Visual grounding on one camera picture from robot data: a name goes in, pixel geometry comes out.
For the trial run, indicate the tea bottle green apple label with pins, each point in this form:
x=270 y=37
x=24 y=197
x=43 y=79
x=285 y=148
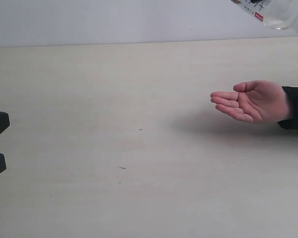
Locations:
x=274 y=14

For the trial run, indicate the black sleeved forearm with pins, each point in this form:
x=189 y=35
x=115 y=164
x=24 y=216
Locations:
x=292 y=95

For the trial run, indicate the person's open hand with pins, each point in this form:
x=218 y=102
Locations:
x=257 y=102

